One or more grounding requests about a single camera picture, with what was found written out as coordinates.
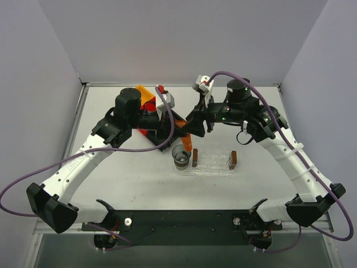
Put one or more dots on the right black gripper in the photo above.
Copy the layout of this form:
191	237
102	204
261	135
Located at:
208	118

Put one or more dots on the clear holder with wooden ends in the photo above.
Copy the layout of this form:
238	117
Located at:
214	159

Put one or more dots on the glass cup with brown band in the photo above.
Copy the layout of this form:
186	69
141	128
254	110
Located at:
181	157

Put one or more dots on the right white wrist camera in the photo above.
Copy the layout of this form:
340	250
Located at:
204	85

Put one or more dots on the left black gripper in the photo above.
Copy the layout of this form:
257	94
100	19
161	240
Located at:
165	131

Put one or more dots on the clear textured oval tray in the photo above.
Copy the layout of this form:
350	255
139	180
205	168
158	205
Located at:
190	171

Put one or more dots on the orange toothpaste tube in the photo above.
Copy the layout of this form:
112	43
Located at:
186	139

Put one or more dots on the red plastic bin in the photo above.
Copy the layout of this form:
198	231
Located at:
149	106

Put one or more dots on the yellow plastic bin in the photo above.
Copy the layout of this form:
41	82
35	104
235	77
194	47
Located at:
146	95

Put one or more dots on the black plastic bin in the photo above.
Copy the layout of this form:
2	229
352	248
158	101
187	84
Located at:
154	137

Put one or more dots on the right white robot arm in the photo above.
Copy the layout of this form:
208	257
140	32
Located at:
268	128

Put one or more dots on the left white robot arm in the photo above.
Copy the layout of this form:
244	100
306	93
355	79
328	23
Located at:
50	200

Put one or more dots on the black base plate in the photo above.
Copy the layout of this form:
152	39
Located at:
185	227

